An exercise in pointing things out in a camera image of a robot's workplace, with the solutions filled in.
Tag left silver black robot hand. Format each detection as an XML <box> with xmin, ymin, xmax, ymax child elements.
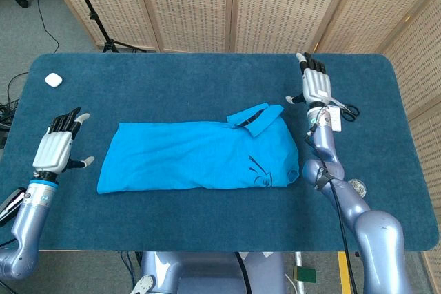
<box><xmin>32</xmin><ymin>107</ymin><xmax>96</xmax><ymax>175</ymax></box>

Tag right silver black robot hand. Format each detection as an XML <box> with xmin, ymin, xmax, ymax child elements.
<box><xmin>285</xmin><ymin>52</ymin><xmax>334</xmax><ymax>106</ymax></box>

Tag blue Carolina Panthers T-shirt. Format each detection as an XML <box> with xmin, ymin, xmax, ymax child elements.
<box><xmin>96</xmin><ymin>101</ymin><xmax>300</xmax><ymax>195</ymax></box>

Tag white card badge holder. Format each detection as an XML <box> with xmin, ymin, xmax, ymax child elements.
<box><xmin>329</xmin><ymin>106</ymin><xmax>342</xmax><ymax>132</ymax></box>

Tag black stapler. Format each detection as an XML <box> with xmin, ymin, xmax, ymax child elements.
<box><xmin>0</xmin><ymin>187</ymin><xmax>27</xmax><ymax>228</ymax></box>

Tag white earbuds case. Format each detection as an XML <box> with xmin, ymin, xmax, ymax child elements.
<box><xmin>44</xmin><ymin>72</ymin><xmax>63</xmax><ymax>87</ymax></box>

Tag clear round clip container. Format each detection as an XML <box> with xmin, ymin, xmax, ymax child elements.
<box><xmin>347</xmin><ymin>178</ymin><xmax>367</xmax><ymax>199</ymax></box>

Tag black tripod stand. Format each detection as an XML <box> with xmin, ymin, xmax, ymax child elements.
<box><xmin>63</xmin><ymin>0</ymin><xmax>147</xmax><ymax>54</ymax></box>

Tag blue carpet table cover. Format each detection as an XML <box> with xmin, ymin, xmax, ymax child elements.
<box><xmin>0</xmin><ymin>52</ymin><xmax>435</xmax><ymax>253</ymax></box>

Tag blue-grey robot torso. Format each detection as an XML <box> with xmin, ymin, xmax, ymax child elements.
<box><xmin>129</xmin><ymin>251</ymin><xmax>287</xmax><ymax>294</ymax></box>

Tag black-handled steel scissors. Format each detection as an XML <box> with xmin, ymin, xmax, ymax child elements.
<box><xmin>336</xmin><ymin>101</ymin><xmax>360</xmax><ymax>123</ymax></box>

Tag black floor cable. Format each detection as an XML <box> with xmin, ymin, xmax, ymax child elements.
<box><xmin>0</xmin><ymin>0</ymin><xmax>60</xmax><ymax>129</ymax></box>

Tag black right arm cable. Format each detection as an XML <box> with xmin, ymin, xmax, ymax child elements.
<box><xmin>318</xmin><ymin>168</ymin><xmax>359</xmax><ymax>294</ymax></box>

